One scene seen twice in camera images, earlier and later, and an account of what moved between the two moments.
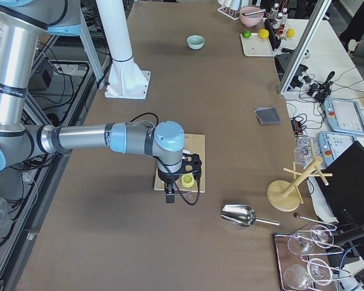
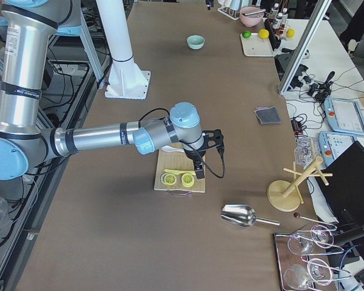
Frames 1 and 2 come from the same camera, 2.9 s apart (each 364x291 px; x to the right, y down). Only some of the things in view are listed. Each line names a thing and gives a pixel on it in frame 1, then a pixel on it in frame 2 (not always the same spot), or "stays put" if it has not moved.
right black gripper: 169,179 -> 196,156
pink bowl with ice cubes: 251,20 stays put
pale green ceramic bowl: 195,42 stays put
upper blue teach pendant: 344,116 stays put
